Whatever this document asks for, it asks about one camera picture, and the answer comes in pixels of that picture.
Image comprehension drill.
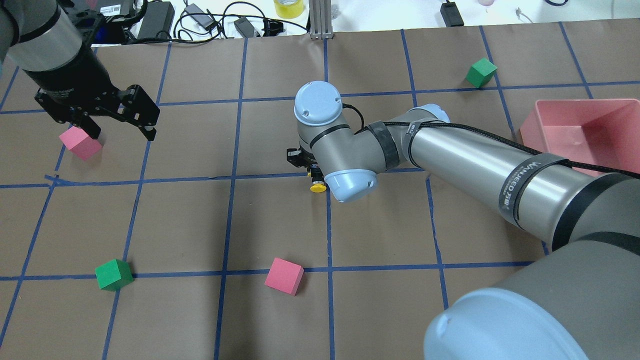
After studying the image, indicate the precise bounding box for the aluminium frame post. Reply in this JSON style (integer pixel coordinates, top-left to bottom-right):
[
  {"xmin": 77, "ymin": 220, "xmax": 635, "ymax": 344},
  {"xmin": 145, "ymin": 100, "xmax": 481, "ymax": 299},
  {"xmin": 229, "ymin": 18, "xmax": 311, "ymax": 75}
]
[{"xmin": 308, "ymin": 0, "xmax": 334, "ymax": 40}]

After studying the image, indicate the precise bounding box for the green cube near front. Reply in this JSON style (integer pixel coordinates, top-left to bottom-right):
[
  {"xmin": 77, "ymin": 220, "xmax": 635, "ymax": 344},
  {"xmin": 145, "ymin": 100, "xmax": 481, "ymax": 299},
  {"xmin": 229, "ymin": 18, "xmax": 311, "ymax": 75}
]
[{"xmin": 94, "ymin": 259, "xmax": 134, "ymax": 292}]

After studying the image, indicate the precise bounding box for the pink cube near left gripper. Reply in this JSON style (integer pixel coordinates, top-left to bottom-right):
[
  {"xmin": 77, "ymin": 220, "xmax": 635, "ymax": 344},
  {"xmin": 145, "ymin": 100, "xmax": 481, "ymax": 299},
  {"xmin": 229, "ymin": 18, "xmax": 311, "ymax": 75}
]
[{"xmin": 58, "ymin": 126, "xmax": 103, "ymax": 161}]

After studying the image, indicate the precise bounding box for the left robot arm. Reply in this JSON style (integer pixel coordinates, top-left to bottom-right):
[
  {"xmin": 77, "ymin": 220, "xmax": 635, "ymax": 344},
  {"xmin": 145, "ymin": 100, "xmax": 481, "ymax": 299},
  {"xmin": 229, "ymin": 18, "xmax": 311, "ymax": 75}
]
[{"xmin": 1, "ymin": 0, "xmax": 160, "ymax": 141}]

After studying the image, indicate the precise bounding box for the yellow push button switch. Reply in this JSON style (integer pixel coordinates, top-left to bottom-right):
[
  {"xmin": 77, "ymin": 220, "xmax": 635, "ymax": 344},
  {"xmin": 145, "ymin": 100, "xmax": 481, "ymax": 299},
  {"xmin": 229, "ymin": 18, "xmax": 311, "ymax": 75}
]
[{"xmin": 307, "ymin": 168, "xmax": 329, "ymax": 194}]

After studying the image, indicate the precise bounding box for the green cube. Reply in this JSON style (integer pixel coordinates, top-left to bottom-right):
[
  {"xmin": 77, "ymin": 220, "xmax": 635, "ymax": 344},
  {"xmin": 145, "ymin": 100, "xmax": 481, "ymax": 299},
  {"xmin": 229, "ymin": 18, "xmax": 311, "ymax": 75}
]
[
  {"xmin": 465, "ymin": 57, "xmax": 498, "ymax": 89},
  {"xmin": 94, "ymin": 259, "xmax": 134, "ymax": 292}
]

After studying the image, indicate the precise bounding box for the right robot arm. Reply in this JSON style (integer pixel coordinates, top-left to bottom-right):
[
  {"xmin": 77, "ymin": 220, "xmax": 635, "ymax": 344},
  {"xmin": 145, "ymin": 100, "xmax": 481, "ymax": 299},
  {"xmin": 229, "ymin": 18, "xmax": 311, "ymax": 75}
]
[{"xmin": 287, "ymin": 80, "xmax": 640, "ymax": 360}]

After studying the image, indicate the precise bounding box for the pink plastic bin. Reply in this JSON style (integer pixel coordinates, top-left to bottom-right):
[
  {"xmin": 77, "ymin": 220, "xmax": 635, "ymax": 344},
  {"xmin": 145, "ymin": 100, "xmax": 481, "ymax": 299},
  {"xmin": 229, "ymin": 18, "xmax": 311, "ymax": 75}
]
[{"xmin": 519, "ymin": 98, "xmax": 640, "ymax": 173}]

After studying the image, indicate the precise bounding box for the yellow tape roll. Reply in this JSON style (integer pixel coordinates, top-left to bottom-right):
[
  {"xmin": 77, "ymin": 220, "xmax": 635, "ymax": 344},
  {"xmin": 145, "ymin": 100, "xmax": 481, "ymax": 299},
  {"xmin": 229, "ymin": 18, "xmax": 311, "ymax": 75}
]
[{"xmin": 273, "ymin": 0, "xmax": 305, "ymax": 19}]

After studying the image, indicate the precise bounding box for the pink cube centre front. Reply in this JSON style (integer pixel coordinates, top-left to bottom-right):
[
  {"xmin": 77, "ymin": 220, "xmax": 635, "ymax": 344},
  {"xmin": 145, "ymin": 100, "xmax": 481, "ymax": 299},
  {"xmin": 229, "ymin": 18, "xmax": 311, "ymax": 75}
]
[{"xmin": 264, "ymin": 257, "xmax": 304, "ymax": 296}]

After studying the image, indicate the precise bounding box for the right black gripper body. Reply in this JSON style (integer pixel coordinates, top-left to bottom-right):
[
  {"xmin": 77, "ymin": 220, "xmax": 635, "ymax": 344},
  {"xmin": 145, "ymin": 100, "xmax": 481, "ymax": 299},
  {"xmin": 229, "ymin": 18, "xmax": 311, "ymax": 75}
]
[{"xmin": 286, "ymin": 147, "xmax": 320, "ymax": 171}]

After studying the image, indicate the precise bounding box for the green cube far right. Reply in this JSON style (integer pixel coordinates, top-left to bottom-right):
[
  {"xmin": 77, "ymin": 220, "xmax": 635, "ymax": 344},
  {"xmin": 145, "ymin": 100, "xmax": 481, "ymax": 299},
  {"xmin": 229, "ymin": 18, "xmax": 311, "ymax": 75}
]
[{"xmin": 465, "ymin": 57, "xmax": 498, "ymax": 89}]

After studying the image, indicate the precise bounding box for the small black power adapter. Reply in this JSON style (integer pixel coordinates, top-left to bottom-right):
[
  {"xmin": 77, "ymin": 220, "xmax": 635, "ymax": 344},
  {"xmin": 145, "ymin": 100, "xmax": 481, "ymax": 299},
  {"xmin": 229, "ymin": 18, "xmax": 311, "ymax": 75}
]
[{"xmin": 233, "ymin": 16, "xmax": 261, "ymax": 38}]

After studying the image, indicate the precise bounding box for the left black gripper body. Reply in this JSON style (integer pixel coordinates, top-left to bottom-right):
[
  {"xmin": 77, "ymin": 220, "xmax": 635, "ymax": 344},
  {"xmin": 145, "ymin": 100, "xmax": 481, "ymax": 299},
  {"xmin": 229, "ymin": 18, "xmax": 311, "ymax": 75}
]
[{"xmin": 24, "ymin": 47, "xmax": 131, "ymax": 126}]

